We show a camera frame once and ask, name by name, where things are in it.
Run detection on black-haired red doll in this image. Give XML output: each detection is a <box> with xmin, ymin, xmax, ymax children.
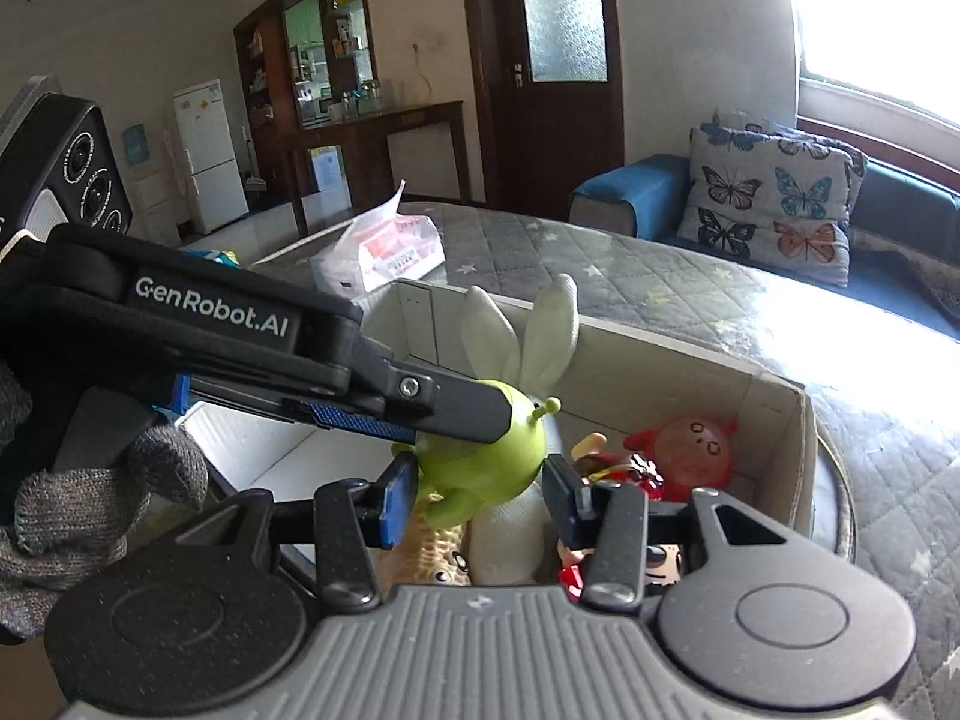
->
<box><xmin>544</xmin><ymin>433</ymin><xmax>683</xmax><ymax>610</ymax></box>

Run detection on grey cardboard box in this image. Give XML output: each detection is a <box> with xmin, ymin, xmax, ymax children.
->
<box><xmin>179</xmin><ymin>281</ymin><xmax>815</xmax><ymax>582</ymax></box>

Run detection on tan peanut toy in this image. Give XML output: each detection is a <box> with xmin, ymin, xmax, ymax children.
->
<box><xmin>376</xmin><ymin>518</ymin><xmax>472</xmax><ymax>590</ymax></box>

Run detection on blue yellow dotted box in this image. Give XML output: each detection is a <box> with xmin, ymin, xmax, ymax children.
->
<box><xmin>182</xmin><ymin>249</ymin><xmax>241</xmax><ymax>268</ymax></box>

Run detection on grey quilted table cover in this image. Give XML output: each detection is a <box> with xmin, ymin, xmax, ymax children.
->
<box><xmin>179</xmin><ymin>196</ymin><xmax>960</xmax><ymax>720</ymax></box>

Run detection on dark wooden door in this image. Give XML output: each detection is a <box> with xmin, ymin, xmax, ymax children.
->
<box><xmin>464</xmin><ymin>0</ymin><xmax>625</xmax><ymax>221</ymax></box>

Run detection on grey knit gloved hand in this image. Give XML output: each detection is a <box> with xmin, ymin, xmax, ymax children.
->
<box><xmin>2</xmin><ymin>406</ymin><xmax>208</xmax><ymax>645</ymax></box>

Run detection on green round toy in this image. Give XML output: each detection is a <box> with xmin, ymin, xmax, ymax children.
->
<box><xmin>391</xmin><ymin>380</ymin><xmax>562</xmax><ymax>530</ymax></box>

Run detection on red round-head toy figure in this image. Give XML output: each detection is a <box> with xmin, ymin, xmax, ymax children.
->
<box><xmin>623</xmin><ymin>416</ymin><xmax>739</xmax><ymax>502</ymax></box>

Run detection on butterfly print pillow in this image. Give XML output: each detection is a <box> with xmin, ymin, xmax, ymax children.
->
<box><xmin>688</xmin><ymin>122</ymin><xmax>867</xmax><ymax>241</ymax></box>

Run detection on white refrigerator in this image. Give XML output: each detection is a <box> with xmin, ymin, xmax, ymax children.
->
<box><xmin>172</xmin><ymin>80</ymin><xmax>249</xmax><ymax>234</ymax></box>

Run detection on white plush rabbit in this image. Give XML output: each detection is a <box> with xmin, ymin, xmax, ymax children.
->
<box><xmin>460</xmin><ymin>273</ymin><xmax>579</xmax><ymax>585</ymax></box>

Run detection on window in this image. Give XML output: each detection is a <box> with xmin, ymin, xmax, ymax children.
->
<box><xmin>791</xmin><ymin>0</ymin><xmax>958</xmax><ymax>127</ymax></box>

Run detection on blue sofa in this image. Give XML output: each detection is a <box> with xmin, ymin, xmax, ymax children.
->
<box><xmin>568</xmin><ymin>154</ymin><xmax>958</xmax><ymax>338</ymax></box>

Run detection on dark wooden cabinet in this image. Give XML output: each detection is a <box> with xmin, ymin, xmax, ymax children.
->
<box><xmin>233</xmin><ymin>0</ymin><xmax>473</xmax><ymax>238</ymax></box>

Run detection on white tissue pack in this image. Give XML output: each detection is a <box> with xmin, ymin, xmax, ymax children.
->
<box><xmin>311</xmin><ymin>181</ymin><xmax>446</xmax><ymax>299</ymax></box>

